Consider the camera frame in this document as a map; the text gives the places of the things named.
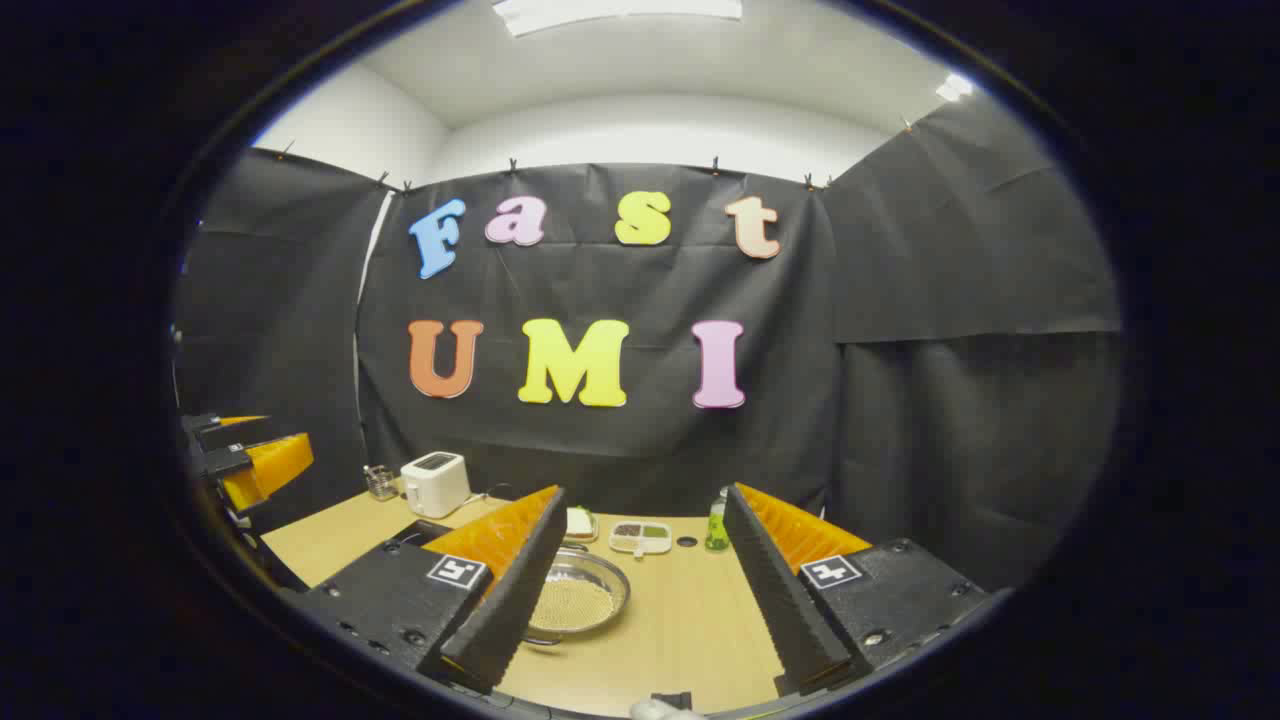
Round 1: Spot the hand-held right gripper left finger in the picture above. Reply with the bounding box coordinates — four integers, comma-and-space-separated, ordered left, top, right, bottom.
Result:
298, 485, 568, 694

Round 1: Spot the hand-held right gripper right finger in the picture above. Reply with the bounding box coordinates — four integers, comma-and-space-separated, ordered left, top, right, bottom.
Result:
722, 482, 991, 699

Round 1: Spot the pile of soybeans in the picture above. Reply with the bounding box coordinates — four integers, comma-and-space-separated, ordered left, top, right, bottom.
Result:
530, 578, 616, 633

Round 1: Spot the stainless steel pot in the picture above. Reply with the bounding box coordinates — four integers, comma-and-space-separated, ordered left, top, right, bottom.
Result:
520, 547, 633, 648

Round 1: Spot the black induction cooktop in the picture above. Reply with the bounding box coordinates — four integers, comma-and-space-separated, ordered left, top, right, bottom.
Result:
383, 518, 453, 549

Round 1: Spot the green drink bottle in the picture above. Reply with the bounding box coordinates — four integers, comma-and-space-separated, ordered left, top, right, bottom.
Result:
705, 487, 733, 553

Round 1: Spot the white toaster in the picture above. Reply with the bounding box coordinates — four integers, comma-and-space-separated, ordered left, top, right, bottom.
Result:
400, 451, 472, 519

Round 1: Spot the white divided grain tray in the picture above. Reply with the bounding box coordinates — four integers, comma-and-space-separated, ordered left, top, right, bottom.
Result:
609, 521, 673, 557

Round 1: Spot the black backdrop cloth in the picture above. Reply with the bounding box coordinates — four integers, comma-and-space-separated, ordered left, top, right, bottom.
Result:
172, 95, 1123, 591

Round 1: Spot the long ceiling light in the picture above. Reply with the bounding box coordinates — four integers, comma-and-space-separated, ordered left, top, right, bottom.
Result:
492, 0, 744, 38

